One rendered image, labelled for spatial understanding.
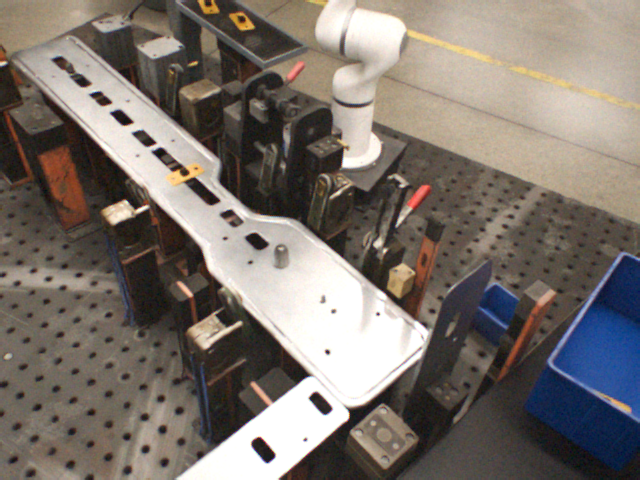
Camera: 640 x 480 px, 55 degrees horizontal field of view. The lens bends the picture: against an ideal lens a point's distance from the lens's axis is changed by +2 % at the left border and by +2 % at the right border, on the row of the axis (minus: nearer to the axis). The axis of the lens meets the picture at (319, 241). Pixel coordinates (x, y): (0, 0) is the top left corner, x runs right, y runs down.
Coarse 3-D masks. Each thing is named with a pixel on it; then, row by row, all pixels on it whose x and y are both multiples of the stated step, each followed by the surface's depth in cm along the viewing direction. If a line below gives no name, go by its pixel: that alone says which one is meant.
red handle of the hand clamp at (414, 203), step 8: (416, 192) 117; (424, 192) 116; (416, 200) 116; (408, 208) 116; (416, 208) 116; (400, 216) 116; (408, 216) 117; (400, 224) 116; (376, 240) 116; (376, 248) 116
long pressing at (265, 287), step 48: (48, 48) 169; (48, 96) 156; (144, 96) 156; (192, 144) 145; (192, 192) 133; (240, 240) 124; (288, 240) 125; (240, 288) 115; (288, 288) 116; (336, 288) 117; (288, 336) 109; (336, 336) 109; (384, 336) 110; (336, 384) 103; (384, 384) 103
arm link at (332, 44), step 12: (336, 0) 147; (348, 0) 148; (324, 12) 150; (336, 12) 149; (348, 12) 150; (324, 24) 151; (336, 24) 150; (348, 24) 149; (324, 36) 152; (336, 36) 151; (324, 48) 155; (336, 48) 153
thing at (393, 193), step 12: (396, 180) 107; (384, 192) 105; (396, 192) 108; (384, 204) 111; (396, 204) 108; (384, 216) 113; (396, 216) 111; (372, 228) 115; (384, 228) 114; (372, 240) 116; (384, 240) 114
